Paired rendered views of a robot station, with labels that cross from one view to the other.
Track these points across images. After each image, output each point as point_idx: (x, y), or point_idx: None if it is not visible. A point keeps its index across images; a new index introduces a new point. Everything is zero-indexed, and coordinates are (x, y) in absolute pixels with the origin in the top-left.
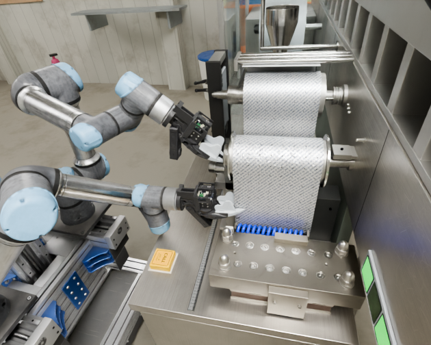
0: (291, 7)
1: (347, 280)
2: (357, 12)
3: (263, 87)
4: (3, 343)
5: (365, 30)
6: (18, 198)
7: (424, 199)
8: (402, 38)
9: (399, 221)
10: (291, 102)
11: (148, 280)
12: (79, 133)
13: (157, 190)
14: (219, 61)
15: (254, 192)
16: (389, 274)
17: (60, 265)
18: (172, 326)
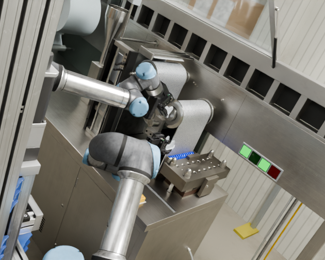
0: (117, 7)
1: (225, 164)
2: (188, 34)
3: (165, 71)
4: None
5: (204, 48)
6: (157, 148)
7: (275, 114)
8: (233, 59)
9: (262, 125)
10: (175, 80)
11: (140, 210)
12: (147, 103)
13: None
14: (137, 51)
15: (183, 132)
16: (261, 143)
17: (16, 259)
18: (159, 233)
